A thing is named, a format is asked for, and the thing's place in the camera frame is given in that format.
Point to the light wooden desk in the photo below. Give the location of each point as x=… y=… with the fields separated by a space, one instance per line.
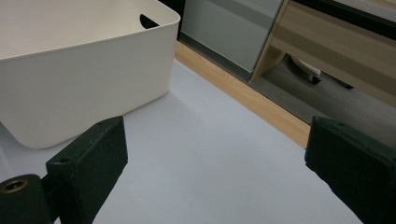
x=336 y=46

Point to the white storage box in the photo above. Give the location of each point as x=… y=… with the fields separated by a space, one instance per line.
x=77 y=81

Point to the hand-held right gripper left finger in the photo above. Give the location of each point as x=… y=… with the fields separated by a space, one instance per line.
x=90 y=161

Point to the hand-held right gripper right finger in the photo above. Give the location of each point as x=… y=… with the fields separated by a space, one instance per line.
x=355 y=165

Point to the office chair base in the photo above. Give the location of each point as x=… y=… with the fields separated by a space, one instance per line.
x=308 y=70

